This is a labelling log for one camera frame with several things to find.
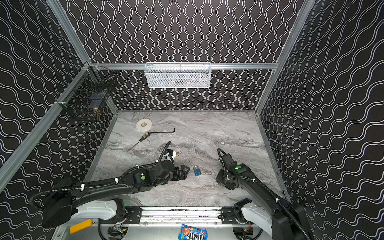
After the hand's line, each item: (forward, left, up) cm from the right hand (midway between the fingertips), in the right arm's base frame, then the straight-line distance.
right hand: (220, 182), depth 83 cm
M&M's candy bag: (-24, +16, 0) cm, 29 cm away
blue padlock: (+6, +13, 0) cm, 15 cm away
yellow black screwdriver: (+30, +49, +2) cm, 58 cm away
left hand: (0, +17, +13) cm, 22 cm away
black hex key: (+36, +38, -1) cm, 52 cm away
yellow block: (-22, +68, +2) cm, 71 cm away
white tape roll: (+42, +54, 0) cm, 69 cm away
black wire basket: (+49, +82, +27) cm, 99 cm away
